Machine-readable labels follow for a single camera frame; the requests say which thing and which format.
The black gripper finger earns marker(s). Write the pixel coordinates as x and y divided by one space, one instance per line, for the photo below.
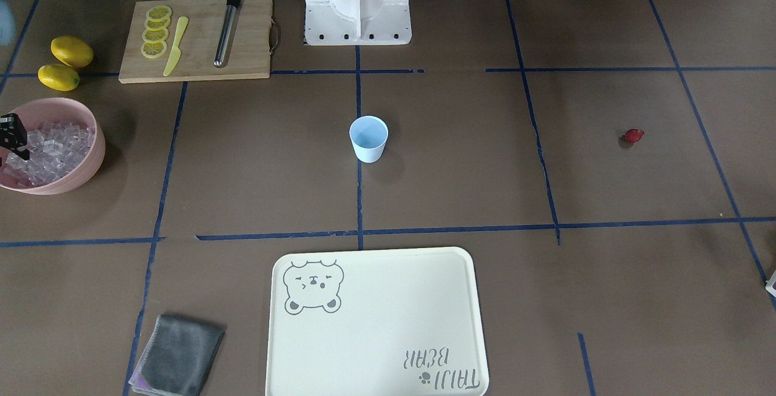
14 136

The red strawberry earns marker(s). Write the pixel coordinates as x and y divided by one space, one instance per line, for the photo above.
633 136

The clear ice cubes pile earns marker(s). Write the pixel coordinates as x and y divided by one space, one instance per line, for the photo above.
56 150

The pink bowl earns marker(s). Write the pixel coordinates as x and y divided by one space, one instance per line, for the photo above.
38 111

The whole yellow lemon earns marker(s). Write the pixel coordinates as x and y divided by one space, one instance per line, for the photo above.
59 77
72 51

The lemon slice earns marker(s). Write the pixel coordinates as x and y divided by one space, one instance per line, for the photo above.
153 50
155 36
157 24
159 13

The yellow plastic knife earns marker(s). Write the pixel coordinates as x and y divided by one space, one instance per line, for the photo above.
175 53

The wooden cutting board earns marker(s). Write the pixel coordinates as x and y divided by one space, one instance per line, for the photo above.
248 52

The grey folded cloth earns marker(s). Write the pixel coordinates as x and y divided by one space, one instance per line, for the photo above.
178 357

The cream bear serving tray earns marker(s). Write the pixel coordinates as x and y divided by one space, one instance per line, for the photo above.
376 322

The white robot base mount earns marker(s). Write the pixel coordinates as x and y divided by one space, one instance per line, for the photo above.
357 22

